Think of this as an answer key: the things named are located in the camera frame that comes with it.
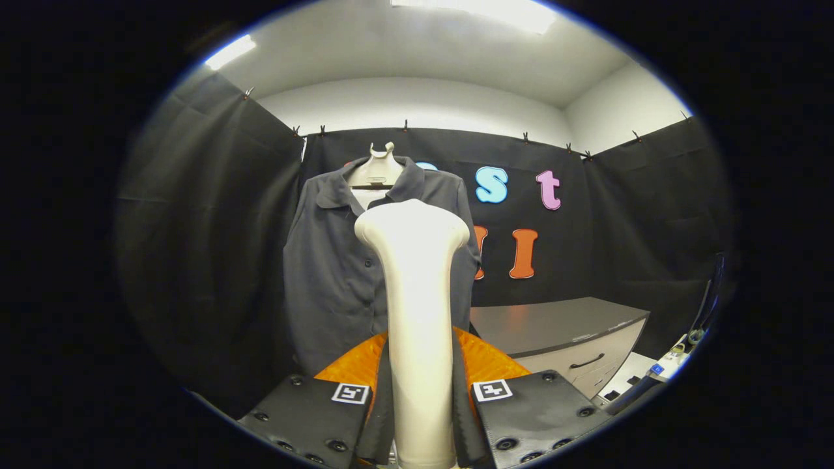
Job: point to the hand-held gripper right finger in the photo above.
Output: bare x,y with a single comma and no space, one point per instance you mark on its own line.
464,430

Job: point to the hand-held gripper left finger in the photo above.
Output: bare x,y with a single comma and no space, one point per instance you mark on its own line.
381,423

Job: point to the dark grey button shirt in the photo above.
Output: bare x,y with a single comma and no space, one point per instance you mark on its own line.
326,286

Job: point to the cream clothes hanger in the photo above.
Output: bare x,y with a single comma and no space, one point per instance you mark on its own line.
379,170

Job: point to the grey cabinet with drawers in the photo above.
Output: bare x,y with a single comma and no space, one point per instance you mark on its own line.
554,322

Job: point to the small blue white device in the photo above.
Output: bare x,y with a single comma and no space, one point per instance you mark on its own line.
657,369

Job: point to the black backdrop cloth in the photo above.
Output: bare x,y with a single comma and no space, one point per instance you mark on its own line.
208,228

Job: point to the small ceiling light panel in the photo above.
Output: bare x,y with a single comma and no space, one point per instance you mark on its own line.
229,52

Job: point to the large ceiling light panel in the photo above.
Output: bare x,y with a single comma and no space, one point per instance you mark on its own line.
482,10

